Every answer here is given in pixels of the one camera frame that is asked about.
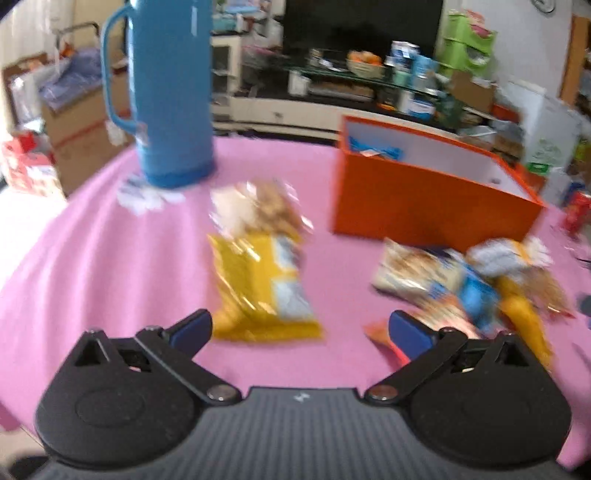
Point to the fruit bowl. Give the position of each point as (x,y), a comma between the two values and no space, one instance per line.
(365,64)

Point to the white lace doily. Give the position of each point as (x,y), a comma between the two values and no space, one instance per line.
(143,198)

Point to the red drink can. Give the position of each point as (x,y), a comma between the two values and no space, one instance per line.
(578,212)

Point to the blue white carton pack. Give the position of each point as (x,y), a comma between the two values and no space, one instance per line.
(401,55)

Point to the small brown cardboard box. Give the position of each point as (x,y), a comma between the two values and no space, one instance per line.
(473,92)

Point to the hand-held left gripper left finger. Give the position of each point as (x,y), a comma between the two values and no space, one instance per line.
(191,328)

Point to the blue thermos jug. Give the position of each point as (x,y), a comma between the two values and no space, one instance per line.
(171,92)

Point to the red printed box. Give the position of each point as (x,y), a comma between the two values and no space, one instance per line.
(30,166)

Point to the blue white tissue box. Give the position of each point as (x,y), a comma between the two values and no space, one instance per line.
(418,105)

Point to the orange cardboard box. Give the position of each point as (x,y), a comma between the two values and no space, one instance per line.
(415,203)

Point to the beige printed snack packet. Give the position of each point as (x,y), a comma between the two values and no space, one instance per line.
(406,272)

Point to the clear brown snack packet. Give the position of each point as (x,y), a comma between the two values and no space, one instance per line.
(549,288)

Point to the white low television cabinet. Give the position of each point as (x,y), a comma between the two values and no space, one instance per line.
(286,113)

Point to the round wall clock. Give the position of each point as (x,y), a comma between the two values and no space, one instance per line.
(542,4)

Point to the grey white snack packet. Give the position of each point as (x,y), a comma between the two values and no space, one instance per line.
(503,256)

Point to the blue plastic bag pile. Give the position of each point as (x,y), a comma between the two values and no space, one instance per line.
(69,78)

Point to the wooden wall shelf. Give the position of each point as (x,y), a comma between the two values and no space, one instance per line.
(577,60)

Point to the light blue snack packet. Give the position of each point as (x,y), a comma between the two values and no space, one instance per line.
(376,150)

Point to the white glass door cabinet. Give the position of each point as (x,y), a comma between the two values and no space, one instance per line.
(226,69)

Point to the white chest freezer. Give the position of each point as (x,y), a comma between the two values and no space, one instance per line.
(549,124)

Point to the orange yellow snack packet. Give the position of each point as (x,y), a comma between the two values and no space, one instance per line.
(524,318)

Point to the large brown cardboard box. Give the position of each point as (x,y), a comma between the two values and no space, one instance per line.
(83,138)

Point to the black television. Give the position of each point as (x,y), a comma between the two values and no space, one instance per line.
(360,23)

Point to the green plastic storage rack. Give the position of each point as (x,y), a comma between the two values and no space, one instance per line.
(466,46)

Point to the clear beige cracker packet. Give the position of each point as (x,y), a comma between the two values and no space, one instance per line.
(258,207)

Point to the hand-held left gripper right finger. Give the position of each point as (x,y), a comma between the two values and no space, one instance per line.
(407,333)

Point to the pink tablecloth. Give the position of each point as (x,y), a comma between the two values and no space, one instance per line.
(92,277)

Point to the red orange snack packet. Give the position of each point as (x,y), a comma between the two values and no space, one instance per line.
(383,337)

